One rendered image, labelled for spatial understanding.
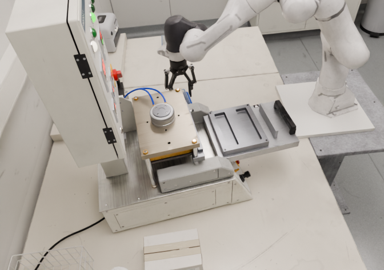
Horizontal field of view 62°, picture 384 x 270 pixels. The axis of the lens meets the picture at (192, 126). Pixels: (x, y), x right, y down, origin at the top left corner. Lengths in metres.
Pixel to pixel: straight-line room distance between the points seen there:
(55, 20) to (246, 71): 1.31
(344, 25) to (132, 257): 1.11
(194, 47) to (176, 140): 0.40
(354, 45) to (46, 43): 1.06
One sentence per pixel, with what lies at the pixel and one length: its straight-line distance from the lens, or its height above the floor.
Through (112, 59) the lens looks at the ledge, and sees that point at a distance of 1.94.
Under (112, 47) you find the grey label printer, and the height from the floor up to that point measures 0.84.
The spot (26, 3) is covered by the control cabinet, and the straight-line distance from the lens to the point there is 0.77.
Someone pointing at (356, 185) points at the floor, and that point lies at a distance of 2.38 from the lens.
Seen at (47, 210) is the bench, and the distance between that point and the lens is 1.41.
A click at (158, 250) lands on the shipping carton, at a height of 0.84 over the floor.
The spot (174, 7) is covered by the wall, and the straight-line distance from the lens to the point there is 3.58.
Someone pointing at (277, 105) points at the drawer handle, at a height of 1.01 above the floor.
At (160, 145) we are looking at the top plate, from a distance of 0.97.
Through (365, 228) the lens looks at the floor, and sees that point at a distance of 2.23.
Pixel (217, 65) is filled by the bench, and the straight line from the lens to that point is 1.86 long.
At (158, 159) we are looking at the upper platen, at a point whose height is 1.04.
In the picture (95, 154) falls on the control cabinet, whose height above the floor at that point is 1.19.
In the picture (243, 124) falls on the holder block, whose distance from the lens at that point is 1.20.
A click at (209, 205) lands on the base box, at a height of 0.79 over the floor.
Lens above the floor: 1.85
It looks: 47 degrees down
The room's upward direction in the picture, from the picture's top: 5 degrees counter-clockwise
